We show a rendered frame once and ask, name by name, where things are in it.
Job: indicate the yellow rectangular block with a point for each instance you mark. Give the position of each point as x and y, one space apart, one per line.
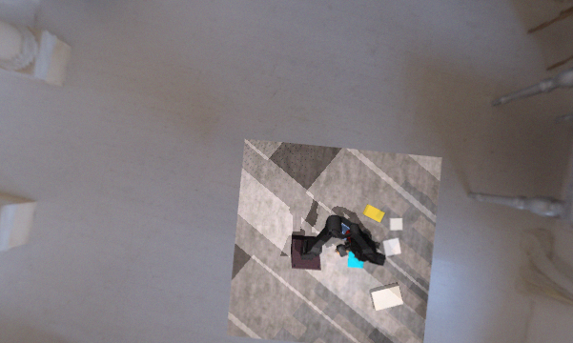
373 213

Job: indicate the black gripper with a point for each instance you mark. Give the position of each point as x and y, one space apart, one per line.
350 247

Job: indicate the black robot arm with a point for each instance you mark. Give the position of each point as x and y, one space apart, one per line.
367 250

